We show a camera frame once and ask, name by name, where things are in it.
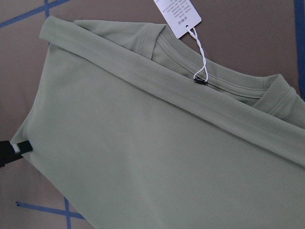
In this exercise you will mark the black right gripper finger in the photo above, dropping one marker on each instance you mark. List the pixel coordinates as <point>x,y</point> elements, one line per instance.
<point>12,152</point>

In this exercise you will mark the olive green long-sleeve shirt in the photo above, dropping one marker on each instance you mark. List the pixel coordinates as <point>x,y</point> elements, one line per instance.
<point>121,129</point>

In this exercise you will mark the white shirt price tag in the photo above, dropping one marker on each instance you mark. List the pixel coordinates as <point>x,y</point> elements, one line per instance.
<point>180,15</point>

